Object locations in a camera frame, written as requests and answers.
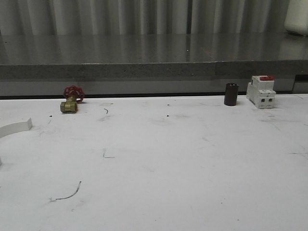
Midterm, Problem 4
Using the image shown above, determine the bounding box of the white half pipe clamp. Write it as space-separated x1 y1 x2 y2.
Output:
0 117 33 167

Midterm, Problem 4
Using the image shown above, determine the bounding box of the brass valve red handwheel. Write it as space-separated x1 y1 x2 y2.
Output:
60 85 85 113

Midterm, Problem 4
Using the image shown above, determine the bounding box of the dark brown cylindrical coupling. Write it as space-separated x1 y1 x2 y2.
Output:
224 83 239 106

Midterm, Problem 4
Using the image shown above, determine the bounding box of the white circuit breaker red switch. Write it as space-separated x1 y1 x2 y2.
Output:
246 76 276 109

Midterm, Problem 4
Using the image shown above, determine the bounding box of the grey stone counter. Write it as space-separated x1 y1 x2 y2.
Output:
0 33 308 98

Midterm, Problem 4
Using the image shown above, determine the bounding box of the white container on counter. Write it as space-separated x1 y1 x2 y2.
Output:
284 0 308 36

